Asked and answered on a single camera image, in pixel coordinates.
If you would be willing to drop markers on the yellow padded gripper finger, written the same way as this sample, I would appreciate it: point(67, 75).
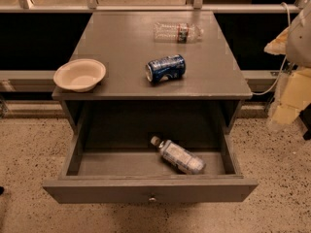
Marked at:
point(278, 45)
point(291, 97)

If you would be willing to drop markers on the blue plastic bottle white cap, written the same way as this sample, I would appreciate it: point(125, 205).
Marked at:
point(182, 159)

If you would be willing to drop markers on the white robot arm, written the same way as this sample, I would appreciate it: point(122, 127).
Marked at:
point(298, 47)

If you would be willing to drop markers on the clear plastic water bottle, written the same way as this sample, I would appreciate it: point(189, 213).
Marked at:
point(177, 32)

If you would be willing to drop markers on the grey open top drawer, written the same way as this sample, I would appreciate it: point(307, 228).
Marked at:
point(112, 160)

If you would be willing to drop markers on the crushed blue soda can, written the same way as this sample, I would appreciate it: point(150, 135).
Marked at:
point(172, 67)

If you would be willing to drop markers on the grey wooden nightstand cabinet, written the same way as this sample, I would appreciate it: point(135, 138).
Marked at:
point(124, 42)

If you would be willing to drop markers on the white paper bowl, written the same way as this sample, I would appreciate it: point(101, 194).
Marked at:
point(80, 75)

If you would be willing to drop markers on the metal railing frame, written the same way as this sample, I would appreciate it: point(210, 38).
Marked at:
point(152, 4)

